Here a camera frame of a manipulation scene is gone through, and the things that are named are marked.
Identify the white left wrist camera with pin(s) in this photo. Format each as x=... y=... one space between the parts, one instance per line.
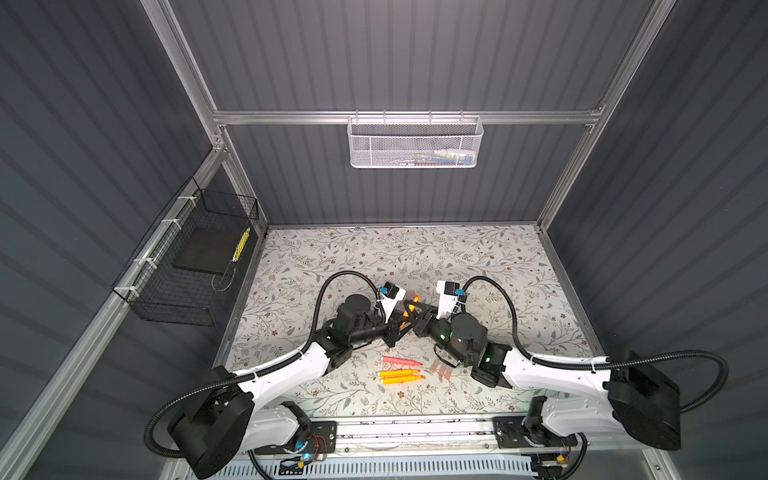
x=390 y=295

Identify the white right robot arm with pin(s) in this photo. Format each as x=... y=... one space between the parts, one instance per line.
x=637 y=400

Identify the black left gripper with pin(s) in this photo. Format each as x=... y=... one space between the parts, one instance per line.
x=391 y=328

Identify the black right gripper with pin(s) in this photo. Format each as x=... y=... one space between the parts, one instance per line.
x=424 y=320

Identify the yellow highlighter pen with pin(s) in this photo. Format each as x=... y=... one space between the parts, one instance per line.
x=401 y=379

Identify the yellow highlighter in basket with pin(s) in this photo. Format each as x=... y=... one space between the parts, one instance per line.
x=242 y=242

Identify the red-pink highlighter pen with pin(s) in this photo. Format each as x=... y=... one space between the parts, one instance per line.
x=401 y=361

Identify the black pad in basket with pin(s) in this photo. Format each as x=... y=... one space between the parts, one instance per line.
x=207 y=251

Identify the clear pen cap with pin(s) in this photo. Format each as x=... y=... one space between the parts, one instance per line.
x=436 y=369
x=446 y=372

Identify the black wire mesh basket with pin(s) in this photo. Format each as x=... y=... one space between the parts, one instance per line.
x=157 y=292

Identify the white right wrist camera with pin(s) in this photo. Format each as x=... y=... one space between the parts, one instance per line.
x=451 y=298

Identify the items in white basket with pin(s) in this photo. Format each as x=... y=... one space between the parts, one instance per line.
x=436 y=158

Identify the orange highlighter pen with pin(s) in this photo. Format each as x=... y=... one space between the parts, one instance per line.
x=409 y=306
x=398 y=373

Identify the white wire mesh basket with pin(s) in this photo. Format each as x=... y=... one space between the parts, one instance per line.
x=374 y=140

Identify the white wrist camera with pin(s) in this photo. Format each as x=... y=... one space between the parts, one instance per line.
x=390 y=295
x=451 y=298

